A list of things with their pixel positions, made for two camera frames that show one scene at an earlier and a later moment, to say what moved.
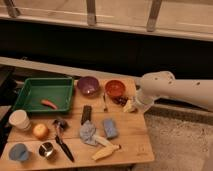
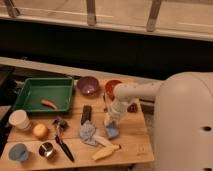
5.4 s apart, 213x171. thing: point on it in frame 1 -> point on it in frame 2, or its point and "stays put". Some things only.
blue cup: (19, 152) stays put
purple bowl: (88, 86) stays put
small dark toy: (60, 124) stays put
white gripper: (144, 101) -> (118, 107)
